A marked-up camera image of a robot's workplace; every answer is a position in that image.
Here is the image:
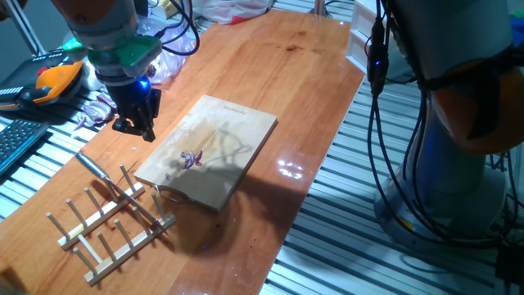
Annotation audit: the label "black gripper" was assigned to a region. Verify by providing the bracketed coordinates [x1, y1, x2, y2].
[106, 75, 162, 143]

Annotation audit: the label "steel cleaver knife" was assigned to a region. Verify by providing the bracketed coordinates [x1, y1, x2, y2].
[75, 152, 169, 235]

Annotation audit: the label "light wooden cutting board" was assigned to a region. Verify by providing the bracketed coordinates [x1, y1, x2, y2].
[133, 94, 278, 213]

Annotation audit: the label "red onion slices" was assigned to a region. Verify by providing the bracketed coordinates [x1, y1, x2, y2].
[73, 92, 120, 132]

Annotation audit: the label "red onion piece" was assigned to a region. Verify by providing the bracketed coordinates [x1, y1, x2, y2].
[179, 149, 204, 170]

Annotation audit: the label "white rounded lump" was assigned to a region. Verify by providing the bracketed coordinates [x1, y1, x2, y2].
[81, 57, 104, 91]

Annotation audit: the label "clear bag of chopped onion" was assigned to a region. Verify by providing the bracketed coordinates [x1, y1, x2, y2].
[137, 16, 198, 85]

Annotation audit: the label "orange black teach pendant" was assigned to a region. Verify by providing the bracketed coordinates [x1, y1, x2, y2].
[0, 51, 86, 112]

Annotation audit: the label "yellow packet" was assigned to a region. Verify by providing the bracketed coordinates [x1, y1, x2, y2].
[157, 0, 182, 20]

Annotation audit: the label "black keyboard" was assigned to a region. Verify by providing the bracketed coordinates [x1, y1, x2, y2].
[0, 119, 50, 176]

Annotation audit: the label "wooden peg dish rack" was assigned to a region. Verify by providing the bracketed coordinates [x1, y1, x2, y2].
[45, 163, 177, 287]

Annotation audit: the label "white shopping bag red print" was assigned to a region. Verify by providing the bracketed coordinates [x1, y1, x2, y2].
[192, 0, 274, 25]

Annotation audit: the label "large reddish wooden panel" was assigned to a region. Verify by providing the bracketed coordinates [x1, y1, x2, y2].
[0, 8, 365, 295]

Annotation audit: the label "blue plastic bag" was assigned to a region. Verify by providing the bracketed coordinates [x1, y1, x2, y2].
[507, 10, 524, 46]

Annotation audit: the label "aluminium frame post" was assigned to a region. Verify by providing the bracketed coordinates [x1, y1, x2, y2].
[2, 0, 47, 57]
[309, 0, 332, 17]

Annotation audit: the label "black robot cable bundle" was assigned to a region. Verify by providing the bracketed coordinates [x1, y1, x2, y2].
[151, 0, 524, 252]

